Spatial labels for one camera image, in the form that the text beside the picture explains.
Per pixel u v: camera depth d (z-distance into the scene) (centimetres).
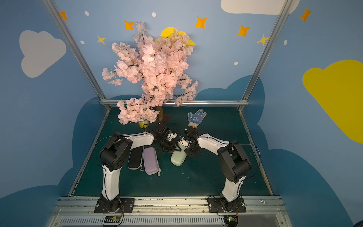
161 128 82
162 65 60
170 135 86
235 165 48
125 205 74
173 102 101
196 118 114
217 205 75
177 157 89
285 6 70
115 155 53
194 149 81
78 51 86
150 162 88
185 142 85
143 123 104
